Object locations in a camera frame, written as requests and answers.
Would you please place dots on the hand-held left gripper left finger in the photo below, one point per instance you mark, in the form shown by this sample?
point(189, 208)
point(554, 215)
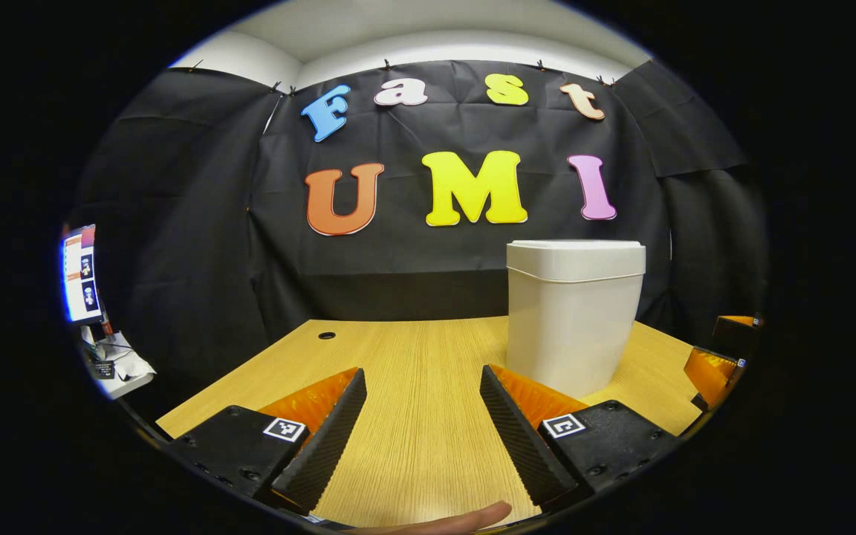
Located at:
point(331, 438)

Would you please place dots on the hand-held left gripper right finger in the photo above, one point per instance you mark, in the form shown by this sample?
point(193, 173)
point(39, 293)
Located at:
point(517, 438)

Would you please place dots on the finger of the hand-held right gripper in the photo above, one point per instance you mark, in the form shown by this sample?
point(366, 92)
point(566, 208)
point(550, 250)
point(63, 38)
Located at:
point(710, 375)
point(736, 334)

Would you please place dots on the white desktop garbage bin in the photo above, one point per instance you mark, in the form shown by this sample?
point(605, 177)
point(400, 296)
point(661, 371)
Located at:
point(573, 327)

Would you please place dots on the wooden desktop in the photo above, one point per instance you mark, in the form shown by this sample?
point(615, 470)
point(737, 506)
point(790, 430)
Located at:
point(413, 371)

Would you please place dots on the white papers on side desk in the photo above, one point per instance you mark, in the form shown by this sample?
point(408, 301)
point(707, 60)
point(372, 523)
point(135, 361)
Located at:
point(134, 371)

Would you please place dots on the black backdrop cloth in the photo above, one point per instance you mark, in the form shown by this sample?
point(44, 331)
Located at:
point(198, 223)

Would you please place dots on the computer monitor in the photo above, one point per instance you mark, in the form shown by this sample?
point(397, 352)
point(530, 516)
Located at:
point(82, 275)

